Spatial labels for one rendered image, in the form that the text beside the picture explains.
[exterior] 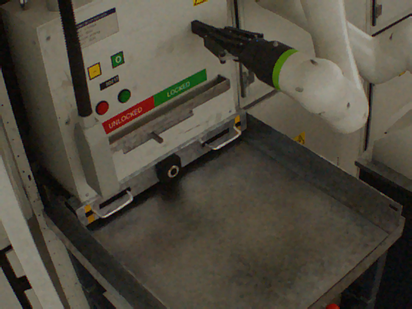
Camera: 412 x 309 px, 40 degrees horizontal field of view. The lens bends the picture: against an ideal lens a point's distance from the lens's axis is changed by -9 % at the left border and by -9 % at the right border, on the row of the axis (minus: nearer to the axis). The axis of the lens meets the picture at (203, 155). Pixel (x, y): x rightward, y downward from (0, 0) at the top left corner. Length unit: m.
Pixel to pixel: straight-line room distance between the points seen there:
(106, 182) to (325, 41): 0.56
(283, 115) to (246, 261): 0.77
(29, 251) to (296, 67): 0.63
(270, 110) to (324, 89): 0.83
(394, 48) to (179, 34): 0.62
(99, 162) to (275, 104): 0.84
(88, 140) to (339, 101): 0.50
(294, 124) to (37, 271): 1.41
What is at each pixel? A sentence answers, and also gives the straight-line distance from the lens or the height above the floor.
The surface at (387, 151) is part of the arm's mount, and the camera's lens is 1.70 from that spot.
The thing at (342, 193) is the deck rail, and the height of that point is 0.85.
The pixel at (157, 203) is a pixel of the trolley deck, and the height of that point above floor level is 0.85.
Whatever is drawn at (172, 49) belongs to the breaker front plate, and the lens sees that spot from 1.38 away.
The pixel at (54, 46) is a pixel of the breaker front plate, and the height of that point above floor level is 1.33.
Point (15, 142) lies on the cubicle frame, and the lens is 1.42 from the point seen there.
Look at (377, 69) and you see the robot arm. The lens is 1.71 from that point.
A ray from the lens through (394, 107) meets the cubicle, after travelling 2.66.
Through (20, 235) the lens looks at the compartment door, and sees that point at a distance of 0.75.
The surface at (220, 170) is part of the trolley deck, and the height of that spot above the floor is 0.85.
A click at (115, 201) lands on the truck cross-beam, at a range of 1.46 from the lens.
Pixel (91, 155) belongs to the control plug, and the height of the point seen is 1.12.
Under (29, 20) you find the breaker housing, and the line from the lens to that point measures 1.22.
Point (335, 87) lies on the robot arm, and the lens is 1.11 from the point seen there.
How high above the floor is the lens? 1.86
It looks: 39 degrees down
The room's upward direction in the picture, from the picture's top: 7 degrees counter-clockwise
